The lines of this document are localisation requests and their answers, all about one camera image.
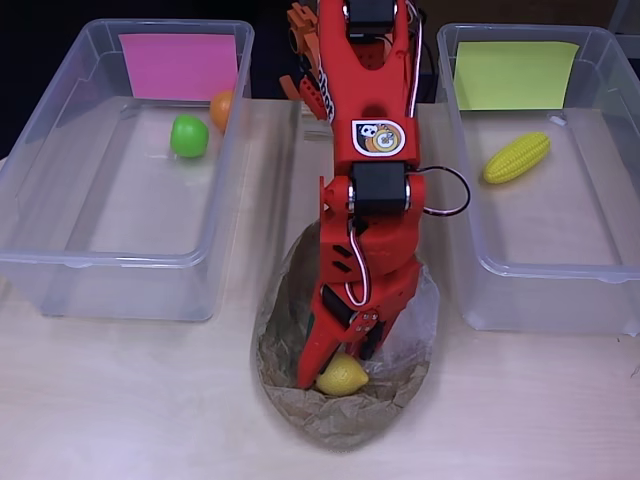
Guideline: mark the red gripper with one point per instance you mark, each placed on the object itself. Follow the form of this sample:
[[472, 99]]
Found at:
[[334, 334]]

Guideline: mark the yellow toy lemon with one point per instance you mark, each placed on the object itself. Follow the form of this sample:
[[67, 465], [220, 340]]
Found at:
[[345, 377]]

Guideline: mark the yellow toy corn cob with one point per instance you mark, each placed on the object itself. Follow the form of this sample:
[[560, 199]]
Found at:
[[517, 157]]

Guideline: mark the green toy apple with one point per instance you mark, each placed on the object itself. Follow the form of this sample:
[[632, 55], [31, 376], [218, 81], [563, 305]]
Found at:
[[190, 136]]

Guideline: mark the toy orange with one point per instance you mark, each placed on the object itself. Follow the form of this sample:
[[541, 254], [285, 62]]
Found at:
[[222, 110]]

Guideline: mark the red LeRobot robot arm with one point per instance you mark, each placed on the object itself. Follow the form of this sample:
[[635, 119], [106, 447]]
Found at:
[[370, 90]]

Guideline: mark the clear plastic bin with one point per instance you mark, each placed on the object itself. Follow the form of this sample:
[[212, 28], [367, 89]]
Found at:
[[125, 225], [540, 225]]

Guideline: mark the crumpled brown paper bag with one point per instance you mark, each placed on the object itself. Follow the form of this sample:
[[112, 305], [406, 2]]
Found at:
[[340, 420]]

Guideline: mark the yellow paper note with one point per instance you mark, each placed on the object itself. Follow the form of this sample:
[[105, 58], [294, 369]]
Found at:
[[515, 75]]

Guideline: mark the pink paper note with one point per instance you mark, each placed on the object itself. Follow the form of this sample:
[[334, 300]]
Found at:
[[180, 67]]

